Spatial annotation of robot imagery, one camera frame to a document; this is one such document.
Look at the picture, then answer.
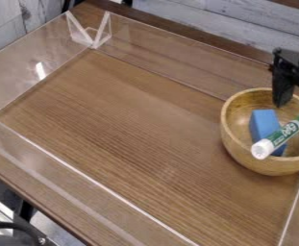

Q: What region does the black metal table frame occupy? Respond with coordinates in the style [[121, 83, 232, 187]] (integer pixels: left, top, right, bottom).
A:
[[0, 181, 58, 246]]

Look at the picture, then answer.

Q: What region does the brown wooden bowl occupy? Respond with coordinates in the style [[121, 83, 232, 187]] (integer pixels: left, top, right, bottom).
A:
[[220, 87, 299, 176]]

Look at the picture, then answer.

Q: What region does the clear acrylic corner bracket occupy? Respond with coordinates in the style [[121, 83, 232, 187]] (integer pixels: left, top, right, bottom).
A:
[[66, 12, 113, 49]]

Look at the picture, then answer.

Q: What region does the black cable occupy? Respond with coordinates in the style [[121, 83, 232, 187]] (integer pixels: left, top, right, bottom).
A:
[[0, 220, 42, 246]]

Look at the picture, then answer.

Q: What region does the blue rectangular block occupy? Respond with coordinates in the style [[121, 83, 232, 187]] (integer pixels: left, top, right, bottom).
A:
[[249, 109, 289, 158]]

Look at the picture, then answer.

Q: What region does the green and white marker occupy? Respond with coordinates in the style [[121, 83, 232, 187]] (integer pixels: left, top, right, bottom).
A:
[[250, 115, 299, 160]]

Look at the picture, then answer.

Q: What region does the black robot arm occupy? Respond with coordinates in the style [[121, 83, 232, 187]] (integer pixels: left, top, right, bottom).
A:
[[272, 47, 299, 108]]

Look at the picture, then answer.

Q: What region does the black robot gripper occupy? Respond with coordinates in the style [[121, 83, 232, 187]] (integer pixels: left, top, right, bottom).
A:
[[270, 47, 299, 108]]

